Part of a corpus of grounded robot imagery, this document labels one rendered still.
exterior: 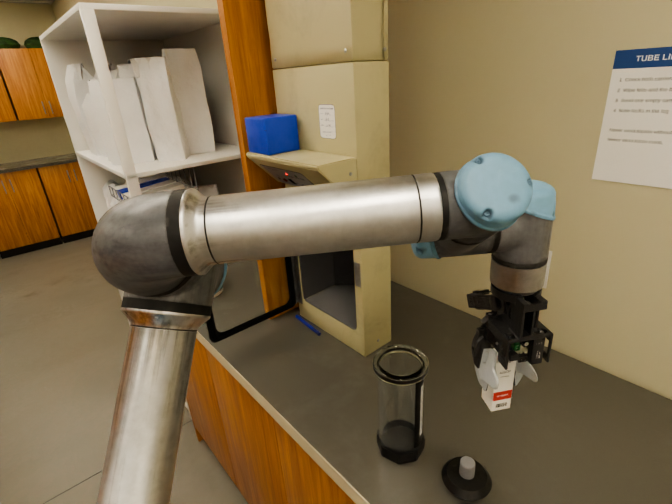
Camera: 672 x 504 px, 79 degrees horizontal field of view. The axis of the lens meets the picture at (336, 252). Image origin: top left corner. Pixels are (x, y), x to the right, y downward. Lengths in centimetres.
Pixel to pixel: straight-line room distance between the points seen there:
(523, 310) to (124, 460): 55
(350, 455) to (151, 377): 53
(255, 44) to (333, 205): 88
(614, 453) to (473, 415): 28
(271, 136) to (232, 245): 67
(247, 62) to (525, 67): 71
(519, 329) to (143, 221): 51
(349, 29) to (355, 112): 16
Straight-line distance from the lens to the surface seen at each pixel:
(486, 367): 74
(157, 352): 58
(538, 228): 60
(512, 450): 102
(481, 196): 42
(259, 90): 124
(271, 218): 42
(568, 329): 132
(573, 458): 105
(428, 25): 137
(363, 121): 97
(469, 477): 90
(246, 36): 123
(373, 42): 100
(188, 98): 223
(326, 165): 91
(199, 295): 57
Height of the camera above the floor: 169
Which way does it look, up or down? 24 degrees down
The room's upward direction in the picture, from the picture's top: 4 degrees counter-clockwise
